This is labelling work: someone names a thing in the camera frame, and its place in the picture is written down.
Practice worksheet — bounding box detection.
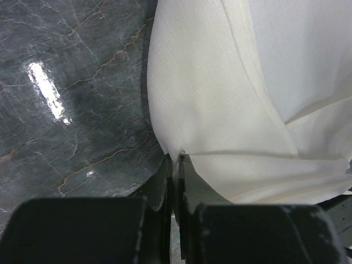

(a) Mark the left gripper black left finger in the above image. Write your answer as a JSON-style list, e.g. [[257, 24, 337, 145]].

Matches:
[[1, 159, 172, 263]]

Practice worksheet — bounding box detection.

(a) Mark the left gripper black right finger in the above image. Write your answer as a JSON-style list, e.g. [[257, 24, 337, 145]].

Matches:
[[177, 155, 347, 263]]

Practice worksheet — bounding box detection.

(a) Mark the white cloth napkin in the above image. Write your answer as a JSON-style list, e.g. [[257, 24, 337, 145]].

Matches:
[[147, 1, 351, 204]]

